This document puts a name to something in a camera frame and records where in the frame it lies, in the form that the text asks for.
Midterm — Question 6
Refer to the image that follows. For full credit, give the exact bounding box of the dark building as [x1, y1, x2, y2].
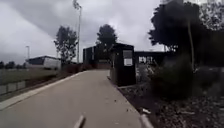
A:
[82, 43, 114, 70]

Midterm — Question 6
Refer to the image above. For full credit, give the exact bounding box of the dark bush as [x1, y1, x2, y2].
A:
[148, 56, 201, 99]

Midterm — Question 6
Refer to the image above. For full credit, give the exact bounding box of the low dark hedge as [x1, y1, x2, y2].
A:
[60, 63, 85, 75]

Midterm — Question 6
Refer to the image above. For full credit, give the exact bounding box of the dark low shelter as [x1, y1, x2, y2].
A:
[133, 50, 174, 67]

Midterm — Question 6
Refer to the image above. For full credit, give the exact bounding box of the pale concrete path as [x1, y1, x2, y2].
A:
[0, 69, 144, 128]

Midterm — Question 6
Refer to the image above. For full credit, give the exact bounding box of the pale kerb strip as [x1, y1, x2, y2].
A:
[0, 70, 86, 112]

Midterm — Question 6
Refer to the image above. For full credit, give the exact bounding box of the row of trees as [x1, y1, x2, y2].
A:
[0, 60, 28, 70]

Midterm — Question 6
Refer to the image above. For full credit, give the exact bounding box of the black cabinet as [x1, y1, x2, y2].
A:
[109, 42, 137, 88]

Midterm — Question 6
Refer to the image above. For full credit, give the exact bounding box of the large dark tree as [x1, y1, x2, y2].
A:
[147, 0, 224, 73]

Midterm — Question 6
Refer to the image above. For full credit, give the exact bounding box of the white building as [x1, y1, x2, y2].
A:
[24, 55, 63, 71]

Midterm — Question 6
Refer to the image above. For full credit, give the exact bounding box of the low grey wall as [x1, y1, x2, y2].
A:
[0, 79, 28, 96]

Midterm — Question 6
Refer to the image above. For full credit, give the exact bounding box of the tall floodlight pole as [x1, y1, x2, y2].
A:
[72, 0, 83, 65]

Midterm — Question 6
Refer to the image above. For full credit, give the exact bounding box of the grass field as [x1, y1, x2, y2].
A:
[0, 68, 61, 86]

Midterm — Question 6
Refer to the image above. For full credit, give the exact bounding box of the dark mulch bed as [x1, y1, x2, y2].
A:
[116, 64, 224, 128]

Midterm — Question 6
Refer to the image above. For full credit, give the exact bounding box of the robot's own part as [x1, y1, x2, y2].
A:
[139, 113, 155, 128]
[73, 114, 87, 128]

